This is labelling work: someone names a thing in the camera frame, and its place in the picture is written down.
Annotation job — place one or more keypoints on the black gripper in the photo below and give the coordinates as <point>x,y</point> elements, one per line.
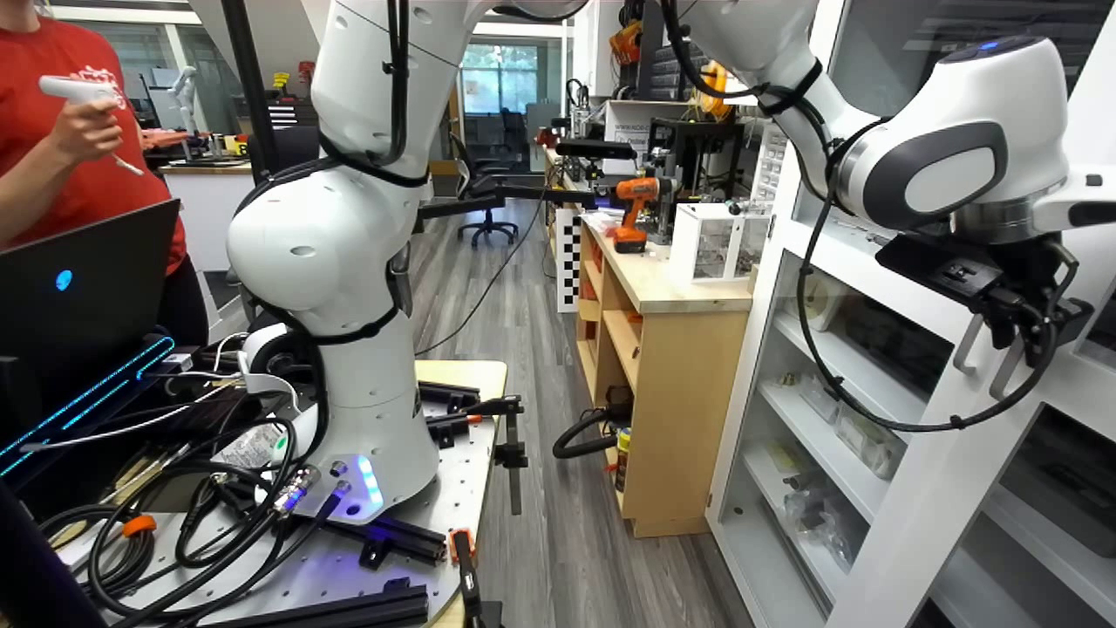
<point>1005,283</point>

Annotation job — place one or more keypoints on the white glass cabinet door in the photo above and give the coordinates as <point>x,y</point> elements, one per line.
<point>951,479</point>

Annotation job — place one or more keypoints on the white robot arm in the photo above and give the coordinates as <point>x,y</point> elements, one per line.
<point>973,158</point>

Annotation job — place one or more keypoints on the metal robot base table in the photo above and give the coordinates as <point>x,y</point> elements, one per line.
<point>390,568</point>

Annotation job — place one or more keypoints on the white storage cabinet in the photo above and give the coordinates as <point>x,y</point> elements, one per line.
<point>832,380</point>

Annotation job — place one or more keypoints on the wooden workbench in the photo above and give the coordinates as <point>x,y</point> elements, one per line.
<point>666,348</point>

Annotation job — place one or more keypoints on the black office chair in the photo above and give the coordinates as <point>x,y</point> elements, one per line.
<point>483,191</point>

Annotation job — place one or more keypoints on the black orange clamp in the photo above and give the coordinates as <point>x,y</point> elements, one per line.
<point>476,607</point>

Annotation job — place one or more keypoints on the black laptop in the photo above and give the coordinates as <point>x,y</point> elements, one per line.
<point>88,290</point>

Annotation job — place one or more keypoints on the white handheld controller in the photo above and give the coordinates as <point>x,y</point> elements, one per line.
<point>82,91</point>

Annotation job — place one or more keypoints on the person in red shirt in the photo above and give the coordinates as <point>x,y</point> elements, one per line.
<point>61,160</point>

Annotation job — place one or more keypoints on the orange cordless drill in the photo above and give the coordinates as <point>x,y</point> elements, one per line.
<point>633,191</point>

